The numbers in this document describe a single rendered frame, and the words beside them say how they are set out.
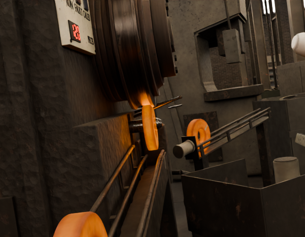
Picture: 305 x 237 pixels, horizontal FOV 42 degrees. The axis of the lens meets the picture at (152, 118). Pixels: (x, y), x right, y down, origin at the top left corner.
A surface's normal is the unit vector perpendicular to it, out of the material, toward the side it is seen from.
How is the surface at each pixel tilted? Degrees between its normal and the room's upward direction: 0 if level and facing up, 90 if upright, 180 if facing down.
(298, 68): 90
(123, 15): 80
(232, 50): 90
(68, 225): 15
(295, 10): 90
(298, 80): 90
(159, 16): 72
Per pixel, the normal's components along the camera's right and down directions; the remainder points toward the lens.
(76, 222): -0.15, -0.95
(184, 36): -0.33, 0.10
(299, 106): 0.17, 0.03
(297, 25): -0.09, 0.07
